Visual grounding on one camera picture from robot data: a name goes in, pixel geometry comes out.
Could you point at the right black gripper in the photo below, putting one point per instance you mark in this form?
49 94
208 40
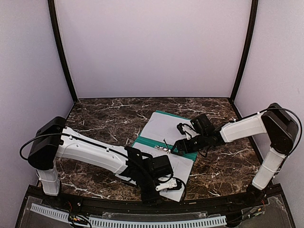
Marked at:
184 145

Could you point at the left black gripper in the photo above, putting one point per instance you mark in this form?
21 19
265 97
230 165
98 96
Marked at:
149 194

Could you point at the printed paper sheet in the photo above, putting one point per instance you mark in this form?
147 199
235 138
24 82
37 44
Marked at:
181 169

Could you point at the white paper sheet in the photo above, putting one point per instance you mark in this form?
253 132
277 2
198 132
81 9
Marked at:
162 125

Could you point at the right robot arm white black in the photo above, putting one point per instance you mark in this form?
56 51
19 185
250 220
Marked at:
275 129

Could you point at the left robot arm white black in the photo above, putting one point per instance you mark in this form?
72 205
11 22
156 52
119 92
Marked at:
55 139

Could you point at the metal centre spring clip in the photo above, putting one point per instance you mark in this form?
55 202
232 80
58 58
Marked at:
165 148

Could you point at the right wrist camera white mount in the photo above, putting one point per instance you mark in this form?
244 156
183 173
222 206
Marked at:
198 125

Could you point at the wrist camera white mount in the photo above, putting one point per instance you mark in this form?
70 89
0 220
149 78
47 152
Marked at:
198 125
161 172

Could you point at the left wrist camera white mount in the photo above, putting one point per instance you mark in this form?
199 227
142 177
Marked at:
161 172

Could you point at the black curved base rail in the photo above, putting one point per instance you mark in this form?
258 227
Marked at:
88 205

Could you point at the white slotted cable duct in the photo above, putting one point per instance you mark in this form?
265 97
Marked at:
119 220

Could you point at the right black frame post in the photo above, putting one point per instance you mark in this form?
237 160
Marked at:
246 49

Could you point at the black frame post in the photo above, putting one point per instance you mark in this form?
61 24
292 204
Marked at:
246 49
60 49

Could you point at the left black frame post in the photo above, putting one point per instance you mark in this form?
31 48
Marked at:
60 49

